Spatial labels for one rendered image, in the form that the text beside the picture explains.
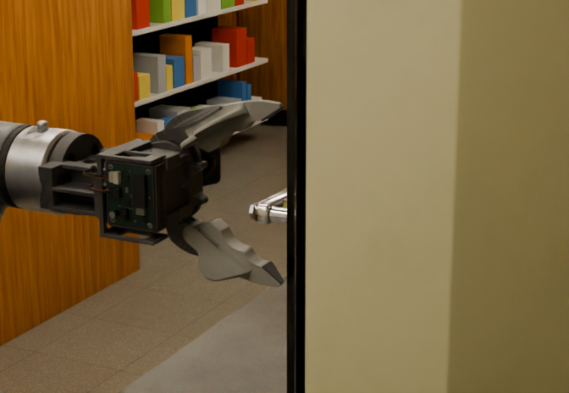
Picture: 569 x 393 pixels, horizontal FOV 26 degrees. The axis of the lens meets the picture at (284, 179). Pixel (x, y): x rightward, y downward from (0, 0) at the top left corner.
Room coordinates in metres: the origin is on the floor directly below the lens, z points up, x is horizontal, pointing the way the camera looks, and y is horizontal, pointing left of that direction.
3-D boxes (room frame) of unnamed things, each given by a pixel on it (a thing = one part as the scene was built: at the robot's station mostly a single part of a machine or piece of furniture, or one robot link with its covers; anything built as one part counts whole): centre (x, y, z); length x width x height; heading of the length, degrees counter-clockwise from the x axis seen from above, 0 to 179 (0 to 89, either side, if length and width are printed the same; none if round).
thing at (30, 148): (1.04, 0.20, 1.20); 0.08 x 0.05 x 0.08; 154
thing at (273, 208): (0.94, -0.02, 1.20); 0.10 x 0.05 x 0.03; 152
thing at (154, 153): (1.00, 0.13, 1.20); 0.12 x 0.09 x 0.08; 64
